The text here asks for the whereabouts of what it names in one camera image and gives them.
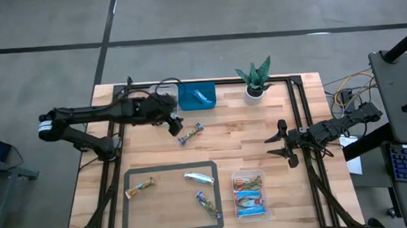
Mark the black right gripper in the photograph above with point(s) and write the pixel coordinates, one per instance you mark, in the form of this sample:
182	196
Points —
299	138

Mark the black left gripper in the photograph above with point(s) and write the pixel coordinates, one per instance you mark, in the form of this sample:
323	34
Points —
151	111

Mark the purple granola bar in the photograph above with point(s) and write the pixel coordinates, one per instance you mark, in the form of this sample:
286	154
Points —
190	133
208	206

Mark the green and brown granola bar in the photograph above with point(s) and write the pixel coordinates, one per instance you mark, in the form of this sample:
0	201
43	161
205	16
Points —
202	96

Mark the silver granola bar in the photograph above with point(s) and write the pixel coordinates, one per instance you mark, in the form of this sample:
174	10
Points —
200	179

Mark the orange and blue granola bar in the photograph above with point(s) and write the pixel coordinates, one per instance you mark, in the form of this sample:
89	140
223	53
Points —
140	188

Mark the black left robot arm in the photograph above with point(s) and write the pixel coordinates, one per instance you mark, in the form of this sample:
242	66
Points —
85	115

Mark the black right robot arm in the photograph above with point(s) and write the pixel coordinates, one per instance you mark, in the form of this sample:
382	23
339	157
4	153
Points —
343	124

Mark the blue plastic bin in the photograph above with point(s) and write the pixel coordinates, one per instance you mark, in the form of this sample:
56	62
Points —
189	102

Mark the potted plant in white pot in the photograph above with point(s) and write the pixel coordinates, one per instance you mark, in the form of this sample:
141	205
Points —
255	95

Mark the white paper sheet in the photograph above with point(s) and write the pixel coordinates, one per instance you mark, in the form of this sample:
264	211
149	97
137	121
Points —
354	162

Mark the black power adapter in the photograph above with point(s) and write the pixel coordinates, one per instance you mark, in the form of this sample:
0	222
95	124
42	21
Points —
346	96

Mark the black support beam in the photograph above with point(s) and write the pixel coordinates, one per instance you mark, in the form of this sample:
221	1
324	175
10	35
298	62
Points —
365	144

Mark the grey bordered table mat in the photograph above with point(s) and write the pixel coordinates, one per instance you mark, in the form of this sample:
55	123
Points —
123	202

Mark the grey equipment cart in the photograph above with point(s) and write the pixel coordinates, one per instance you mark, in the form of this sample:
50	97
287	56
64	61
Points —
394	93

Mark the caster wheel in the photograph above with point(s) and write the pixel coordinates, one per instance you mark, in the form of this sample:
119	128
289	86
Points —
391	212

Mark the black pole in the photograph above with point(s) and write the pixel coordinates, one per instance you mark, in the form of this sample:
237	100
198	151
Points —
402	46

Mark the grey metal stand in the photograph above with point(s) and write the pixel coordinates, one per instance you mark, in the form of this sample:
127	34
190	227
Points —
4	170

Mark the black aluminium table frame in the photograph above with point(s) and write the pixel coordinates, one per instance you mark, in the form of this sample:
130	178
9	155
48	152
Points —
226	81

